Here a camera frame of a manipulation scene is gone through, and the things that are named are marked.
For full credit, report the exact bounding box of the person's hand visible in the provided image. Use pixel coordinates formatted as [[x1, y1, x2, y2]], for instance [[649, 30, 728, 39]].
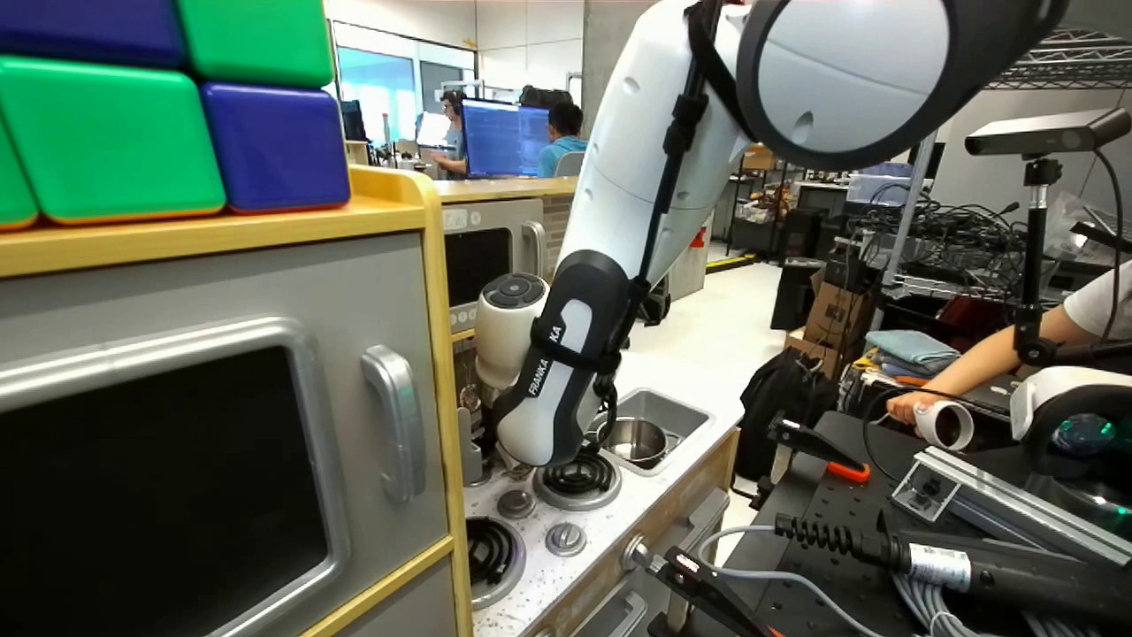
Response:
[[885, 391, 938, 426]]

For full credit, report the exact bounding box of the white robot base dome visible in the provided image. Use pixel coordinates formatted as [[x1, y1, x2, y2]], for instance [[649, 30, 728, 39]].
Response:
[[1008, 366, 1132, 472]]

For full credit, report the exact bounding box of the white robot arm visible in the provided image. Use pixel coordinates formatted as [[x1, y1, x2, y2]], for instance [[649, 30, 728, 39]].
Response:
[[493, 0, 1070, 466]]

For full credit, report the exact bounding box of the person's forearm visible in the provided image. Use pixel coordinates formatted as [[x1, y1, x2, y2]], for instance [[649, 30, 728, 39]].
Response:
[[925, 303, 1092, 398]]

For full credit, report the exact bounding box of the silver pot in sink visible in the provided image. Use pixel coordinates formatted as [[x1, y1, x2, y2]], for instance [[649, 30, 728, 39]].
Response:
[[606, 420, 666, 466]]

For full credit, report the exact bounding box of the cardboard box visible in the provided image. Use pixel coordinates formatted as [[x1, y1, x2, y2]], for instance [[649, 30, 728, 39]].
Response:
[[802, 283, 875, 349]]

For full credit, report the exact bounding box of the black burner middle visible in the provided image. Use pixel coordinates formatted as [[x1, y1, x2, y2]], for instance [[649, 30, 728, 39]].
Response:
[[533, 455, 619, 511]]

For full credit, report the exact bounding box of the black burner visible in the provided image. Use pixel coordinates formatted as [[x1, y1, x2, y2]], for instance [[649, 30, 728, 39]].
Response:
[[468, 517, 522, 610], [533, 455, 619, 511]]

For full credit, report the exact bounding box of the silver stove knob lower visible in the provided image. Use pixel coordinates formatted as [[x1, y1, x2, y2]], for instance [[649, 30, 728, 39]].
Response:
[[546, 523, 586, 557]]

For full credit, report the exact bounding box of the silver stove knob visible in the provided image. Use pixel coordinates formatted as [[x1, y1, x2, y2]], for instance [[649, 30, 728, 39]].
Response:
[[496, 488, 533, 520], [546, 523, 586, 557]]

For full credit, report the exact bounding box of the silver stove knob upper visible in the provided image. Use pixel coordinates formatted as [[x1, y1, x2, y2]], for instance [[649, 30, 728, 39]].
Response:
[[496, 488, 533, 520]]

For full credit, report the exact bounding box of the black burner front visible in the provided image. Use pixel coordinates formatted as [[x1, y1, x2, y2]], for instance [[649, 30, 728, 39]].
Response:
[[468, 517, 522, 610]]

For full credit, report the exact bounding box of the person in blue shirt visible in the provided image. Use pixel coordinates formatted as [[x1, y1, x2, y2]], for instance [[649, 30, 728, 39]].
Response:
[[541, 104, 586, 177]]

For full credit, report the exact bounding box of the toy microwave unit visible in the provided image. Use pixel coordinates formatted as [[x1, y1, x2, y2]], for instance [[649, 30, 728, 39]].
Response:
[[438, 177, 576, 337]]

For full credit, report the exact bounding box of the blue monitor screen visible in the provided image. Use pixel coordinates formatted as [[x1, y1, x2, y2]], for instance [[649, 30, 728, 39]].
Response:
[[462, 104, 547, 182]]

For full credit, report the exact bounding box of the person in dark shirt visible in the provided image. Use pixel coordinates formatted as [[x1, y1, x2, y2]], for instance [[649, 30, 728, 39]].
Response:
[[431, 89, 468, 177]]

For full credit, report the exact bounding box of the toy kitchen oven cabinet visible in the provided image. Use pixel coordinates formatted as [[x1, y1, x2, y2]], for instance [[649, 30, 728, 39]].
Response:
[[0, 171, 470, 637]]

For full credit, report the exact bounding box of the green bin top right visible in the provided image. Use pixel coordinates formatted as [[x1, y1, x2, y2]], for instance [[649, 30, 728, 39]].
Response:
[[178, 0, 332, 89]]

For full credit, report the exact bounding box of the blue bin top left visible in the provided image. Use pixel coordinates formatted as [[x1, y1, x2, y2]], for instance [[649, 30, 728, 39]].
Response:
[[0, 0, 185, 64]]

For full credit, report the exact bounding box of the orange handled tool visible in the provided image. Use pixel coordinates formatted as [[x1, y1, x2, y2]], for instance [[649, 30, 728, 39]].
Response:
[[770, 418, 875, 485]]

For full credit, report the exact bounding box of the black corrugated cable handle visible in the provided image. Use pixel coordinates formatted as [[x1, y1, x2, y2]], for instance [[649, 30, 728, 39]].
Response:
[[770, 517, 1132, 629]]

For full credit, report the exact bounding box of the camera on black stand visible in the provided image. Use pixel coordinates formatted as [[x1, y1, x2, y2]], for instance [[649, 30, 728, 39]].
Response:
[[964, 107, 1132, 355]]

